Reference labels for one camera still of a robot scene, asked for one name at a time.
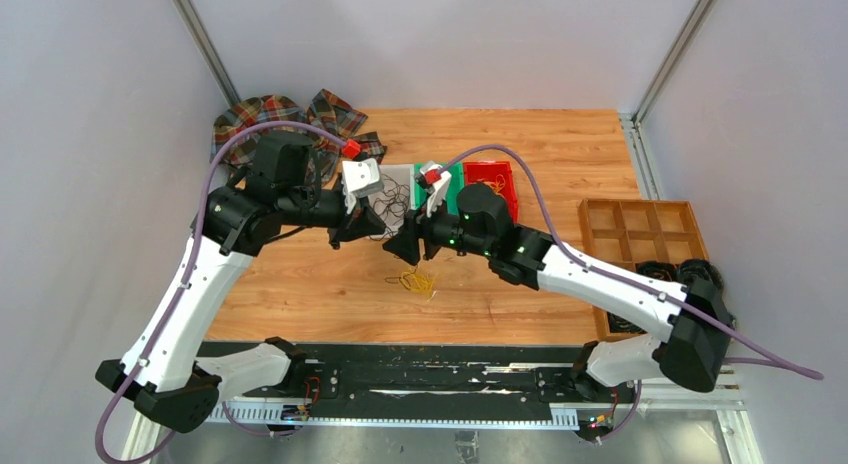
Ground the white plastic bin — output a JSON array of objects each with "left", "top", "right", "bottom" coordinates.
[{"left": 369, "top": 164, "right": 415, "bottom": 240}]

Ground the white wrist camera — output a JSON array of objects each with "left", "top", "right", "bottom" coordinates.
[
  {"left": 415, "top": 161, "right": 452, "bottom": 218},
  {"left": 341, "top": 158, "right": 384, "bottom": 214}
]

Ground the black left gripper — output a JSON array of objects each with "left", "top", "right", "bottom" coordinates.
[{"left": 279, "top": 186, "right": 387, "bottom": 249}]

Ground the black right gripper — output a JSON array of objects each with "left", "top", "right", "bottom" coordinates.
[{"left": 382, "top": 192, "right": 491, "bottom": 267}]

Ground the brown cable in bin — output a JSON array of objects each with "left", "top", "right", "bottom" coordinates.
[{"left": 368, "top": 182, "right": 415, "bottom": 237}]

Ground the wooden compartment tray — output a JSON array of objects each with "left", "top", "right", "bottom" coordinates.
[{"left": 577, "top": 197, "right": 723, "bottom": 343}]

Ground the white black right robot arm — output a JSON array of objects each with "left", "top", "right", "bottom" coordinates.
[{"left": 383, "top": 184, "right": 731, "bottom": 401}]

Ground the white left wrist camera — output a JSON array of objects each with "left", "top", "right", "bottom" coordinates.
[{"left": 341, "top": 158, "right": 384, "bottom": 214}]

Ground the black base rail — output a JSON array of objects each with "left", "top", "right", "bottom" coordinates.
[{"left": 142, "top": 341, "right": 750, "bottom": 442}]

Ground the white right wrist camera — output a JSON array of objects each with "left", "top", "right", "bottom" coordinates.
[{"left": 415, "top": 161, "right": 452, "bottom": 218}]

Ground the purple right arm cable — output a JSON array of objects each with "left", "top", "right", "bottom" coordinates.
[{"left": 423, "top": 144, "right": 826, "bottom": 383}]

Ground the plaid flannel cloth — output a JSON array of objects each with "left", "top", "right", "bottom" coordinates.
[{"left": 210, "top": 88, "right": 388, "bottom": 184}]

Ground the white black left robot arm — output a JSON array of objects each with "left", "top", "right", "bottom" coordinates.
[{"left": 96, "top": 131, "right": 385, "bottom": 433}]

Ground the red plastic bin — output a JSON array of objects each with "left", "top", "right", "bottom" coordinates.
[{"left": 462, "top": 160, "right": 519, "bottom": 222}]

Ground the green plastic bin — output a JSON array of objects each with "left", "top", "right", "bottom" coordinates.
[{"left": 413, "top": 164, "right": 464, "bottom": 222}]

